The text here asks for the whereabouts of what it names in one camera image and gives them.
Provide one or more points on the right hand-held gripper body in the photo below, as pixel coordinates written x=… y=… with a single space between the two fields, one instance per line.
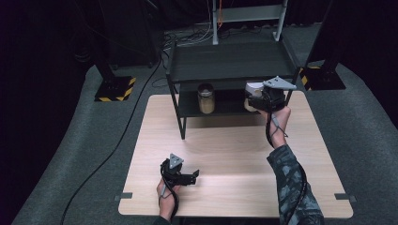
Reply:
x=273 y=93

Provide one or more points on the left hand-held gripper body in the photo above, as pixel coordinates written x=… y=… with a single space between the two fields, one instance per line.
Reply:
x=173 y=170

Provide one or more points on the clear bottle with white cap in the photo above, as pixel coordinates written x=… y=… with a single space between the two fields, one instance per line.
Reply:
x=254 y=89

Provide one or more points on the black two-tier shelf rack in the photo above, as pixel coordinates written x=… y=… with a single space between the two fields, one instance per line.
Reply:
x=231 y=61

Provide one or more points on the glass jar with silver lid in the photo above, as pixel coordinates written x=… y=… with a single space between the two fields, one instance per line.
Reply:
x=206 y=98

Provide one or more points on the person's left hand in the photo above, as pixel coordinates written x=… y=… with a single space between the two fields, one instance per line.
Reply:
x=167 y=200

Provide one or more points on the person's right hand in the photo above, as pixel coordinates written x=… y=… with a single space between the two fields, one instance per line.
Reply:
x=278 y=125

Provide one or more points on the black yellow striped stand base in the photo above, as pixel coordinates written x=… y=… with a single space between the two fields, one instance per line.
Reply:
x=115 y=89
x=324 y=78

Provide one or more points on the grey tape strip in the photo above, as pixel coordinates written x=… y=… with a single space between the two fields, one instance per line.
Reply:
x=344 y=197
x=123 y=196

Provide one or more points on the grey metal stand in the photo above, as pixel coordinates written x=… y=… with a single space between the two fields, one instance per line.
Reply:
x=247 y=14

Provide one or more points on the black stand post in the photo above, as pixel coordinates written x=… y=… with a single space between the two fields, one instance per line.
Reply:
x=328 y=37
x=104 y=62

